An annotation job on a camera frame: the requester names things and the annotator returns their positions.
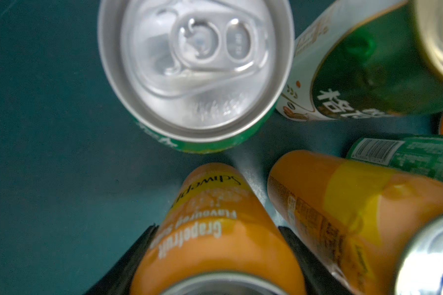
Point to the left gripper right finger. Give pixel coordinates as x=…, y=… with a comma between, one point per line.
x=318, y=280

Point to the green beer can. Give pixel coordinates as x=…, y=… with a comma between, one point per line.
x=367, y=59

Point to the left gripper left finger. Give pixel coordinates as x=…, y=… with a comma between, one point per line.
x=118, y=279

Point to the green Sprite can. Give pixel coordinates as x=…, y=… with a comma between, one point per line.
x=422, y=155

